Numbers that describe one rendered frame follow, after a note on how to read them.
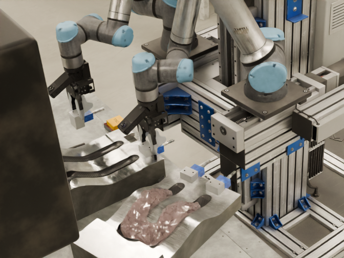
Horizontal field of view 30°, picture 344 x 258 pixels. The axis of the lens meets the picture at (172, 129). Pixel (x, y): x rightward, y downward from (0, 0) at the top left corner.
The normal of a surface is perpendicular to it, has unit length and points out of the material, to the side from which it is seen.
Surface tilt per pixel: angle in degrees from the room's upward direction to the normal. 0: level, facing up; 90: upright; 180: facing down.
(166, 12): 90
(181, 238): 16
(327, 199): 0
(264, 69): 97
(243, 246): 0
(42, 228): 90
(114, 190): 90
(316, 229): 0
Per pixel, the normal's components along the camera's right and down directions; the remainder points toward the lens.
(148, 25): -0.07, -0.82
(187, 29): 0.26, 0.61
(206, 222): 0.77, 0.31
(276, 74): -0.02, 0.66
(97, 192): 0.55, 0.44
